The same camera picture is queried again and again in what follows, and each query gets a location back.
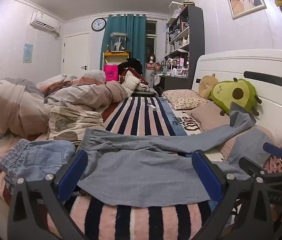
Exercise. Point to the white air conditioner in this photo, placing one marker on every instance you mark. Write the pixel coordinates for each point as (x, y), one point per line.
(43, 21)

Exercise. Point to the white bed headboard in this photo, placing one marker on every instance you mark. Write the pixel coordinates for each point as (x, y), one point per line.
(276, 62)

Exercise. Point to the pink polka dot cloth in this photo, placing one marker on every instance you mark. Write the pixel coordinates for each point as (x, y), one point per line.
(276, 165)

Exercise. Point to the small white box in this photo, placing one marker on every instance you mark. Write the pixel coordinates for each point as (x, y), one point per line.
(152, 107)

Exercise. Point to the teal curtain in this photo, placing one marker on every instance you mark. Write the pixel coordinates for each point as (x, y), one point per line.
(136, 37)

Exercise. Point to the light denim shorts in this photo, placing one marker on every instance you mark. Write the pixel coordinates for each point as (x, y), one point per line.
(43, 155)

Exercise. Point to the green avocado plush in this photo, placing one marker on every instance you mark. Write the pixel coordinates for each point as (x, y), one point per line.
(241, 92)

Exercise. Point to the white door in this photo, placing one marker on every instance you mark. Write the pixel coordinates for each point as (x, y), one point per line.
(77, 52)

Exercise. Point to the blue-grey pants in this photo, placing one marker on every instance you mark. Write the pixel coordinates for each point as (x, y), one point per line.
(143, 177)

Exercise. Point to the beige bear print pillow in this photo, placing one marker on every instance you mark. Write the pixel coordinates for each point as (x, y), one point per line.
(66, 122)

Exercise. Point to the yellow shelf unit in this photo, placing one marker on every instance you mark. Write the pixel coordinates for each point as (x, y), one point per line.
(116, 54)

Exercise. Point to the black garment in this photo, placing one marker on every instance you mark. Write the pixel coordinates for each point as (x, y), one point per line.
(134, 65)

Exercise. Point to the blue wall poster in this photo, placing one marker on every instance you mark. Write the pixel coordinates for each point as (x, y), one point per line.
(27, 53)

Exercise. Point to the clear display box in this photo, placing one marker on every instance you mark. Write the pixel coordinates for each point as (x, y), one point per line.
(176, 9)

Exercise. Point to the black stool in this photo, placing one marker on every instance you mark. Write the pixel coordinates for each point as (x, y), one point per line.
(144, 93)

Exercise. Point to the white puffer jacket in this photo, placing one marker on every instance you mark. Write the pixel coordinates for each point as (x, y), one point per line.
(131, 83)

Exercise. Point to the dark bookshelf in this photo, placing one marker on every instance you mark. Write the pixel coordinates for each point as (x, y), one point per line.
(196, 42)

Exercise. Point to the floral pillow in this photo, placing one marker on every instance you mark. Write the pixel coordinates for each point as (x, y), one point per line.
(183, 100)

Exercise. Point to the tan plush toy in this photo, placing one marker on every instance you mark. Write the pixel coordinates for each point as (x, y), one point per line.
(206, 82)

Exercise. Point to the glass display case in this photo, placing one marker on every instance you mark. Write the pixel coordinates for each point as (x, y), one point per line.
(118, 42)

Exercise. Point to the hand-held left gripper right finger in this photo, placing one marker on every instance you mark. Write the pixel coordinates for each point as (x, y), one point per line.
(206, 172)

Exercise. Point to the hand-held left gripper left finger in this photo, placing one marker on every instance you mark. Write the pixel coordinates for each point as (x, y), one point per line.
(71, 172)

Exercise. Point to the dark cluttered desk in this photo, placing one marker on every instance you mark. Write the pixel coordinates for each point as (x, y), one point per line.
(176, 82)

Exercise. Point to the framed wall picture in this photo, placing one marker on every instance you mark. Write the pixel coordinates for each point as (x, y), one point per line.
(246, 0)

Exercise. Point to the window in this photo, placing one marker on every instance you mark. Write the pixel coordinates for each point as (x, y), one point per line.
(151, 42)

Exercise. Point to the round wall clock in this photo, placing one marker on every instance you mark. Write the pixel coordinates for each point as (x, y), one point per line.
(98, 24)

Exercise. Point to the pink grey plaid quilt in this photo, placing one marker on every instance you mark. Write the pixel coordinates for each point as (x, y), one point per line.
(81, 92)

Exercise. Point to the mannequin head with wig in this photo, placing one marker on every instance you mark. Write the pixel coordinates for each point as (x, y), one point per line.
(151, 58)

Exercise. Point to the pink shopping bag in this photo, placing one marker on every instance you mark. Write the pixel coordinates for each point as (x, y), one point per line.
(111, 73)

